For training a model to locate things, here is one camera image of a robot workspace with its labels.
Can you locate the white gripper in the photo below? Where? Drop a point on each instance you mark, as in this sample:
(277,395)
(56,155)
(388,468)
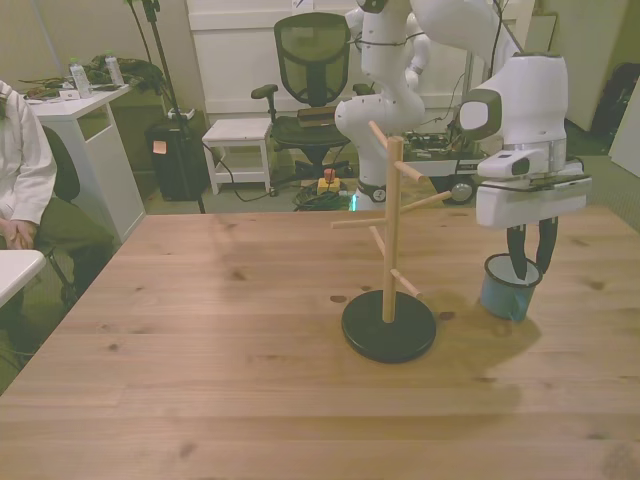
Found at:
(525,207)

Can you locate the blue enamel mug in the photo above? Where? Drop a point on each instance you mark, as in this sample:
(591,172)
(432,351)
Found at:
(500,300)

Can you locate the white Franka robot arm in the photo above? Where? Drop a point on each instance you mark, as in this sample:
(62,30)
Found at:
(390,75)

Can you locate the wooden mug tree black base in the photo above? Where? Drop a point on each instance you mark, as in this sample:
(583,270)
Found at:
(370,335)

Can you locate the person left hand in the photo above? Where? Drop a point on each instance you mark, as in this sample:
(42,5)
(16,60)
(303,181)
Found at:
(24,235)

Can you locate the person right hand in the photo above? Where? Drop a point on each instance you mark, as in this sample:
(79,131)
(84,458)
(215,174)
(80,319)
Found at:
(5,232)

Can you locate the white wheeled cart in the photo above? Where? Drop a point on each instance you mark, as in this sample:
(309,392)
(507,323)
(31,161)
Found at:
(440,167)

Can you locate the narrow white board panel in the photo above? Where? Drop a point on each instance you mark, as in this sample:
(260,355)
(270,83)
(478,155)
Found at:
(627,140)

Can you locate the black bag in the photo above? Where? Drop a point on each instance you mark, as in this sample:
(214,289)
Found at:
(620,100)

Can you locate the large white board panel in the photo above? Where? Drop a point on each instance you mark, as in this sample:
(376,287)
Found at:
(585,75)

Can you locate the yellow emergency stop button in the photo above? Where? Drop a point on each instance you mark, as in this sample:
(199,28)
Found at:
(329,184)

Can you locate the brown box on chair seat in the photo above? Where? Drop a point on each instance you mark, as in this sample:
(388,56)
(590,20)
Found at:
(316,116)

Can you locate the black mesh office chair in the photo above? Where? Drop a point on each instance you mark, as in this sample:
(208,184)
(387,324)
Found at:
(312,65)

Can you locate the white wooden stool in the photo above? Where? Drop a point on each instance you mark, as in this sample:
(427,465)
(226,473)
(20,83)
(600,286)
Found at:
(237,131)

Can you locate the black box with orange note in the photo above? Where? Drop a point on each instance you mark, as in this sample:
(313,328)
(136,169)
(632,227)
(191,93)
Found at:
(177,165)

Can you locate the white power strip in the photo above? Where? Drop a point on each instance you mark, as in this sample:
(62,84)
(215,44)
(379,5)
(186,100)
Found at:
(181,113)

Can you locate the camouflage cloth pile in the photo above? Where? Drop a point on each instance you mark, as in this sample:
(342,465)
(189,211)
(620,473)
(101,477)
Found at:
(137,70)

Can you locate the white desk cabinet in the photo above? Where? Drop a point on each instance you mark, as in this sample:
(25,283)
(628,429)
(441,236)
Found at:
(100,150)

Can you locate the clear plastic bottle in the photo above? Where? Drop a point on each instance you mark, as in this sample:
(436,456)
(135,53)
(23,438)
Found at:
(114,70)
(80,77)

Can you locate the dark chair of person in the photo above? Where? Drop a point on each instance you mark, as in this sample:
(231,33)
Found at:
(65,170)

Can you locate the small white side table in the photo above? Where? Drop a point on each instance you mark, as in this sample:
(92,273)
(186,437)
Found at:
(17,270)

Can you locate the seated person in white shirt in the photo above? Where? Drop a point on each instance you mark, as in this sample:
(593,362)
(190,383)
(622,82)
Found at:
(20,150)

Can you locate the aluminium frame post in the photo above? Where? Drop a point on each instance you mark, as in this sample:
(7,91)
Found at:
(470,75)

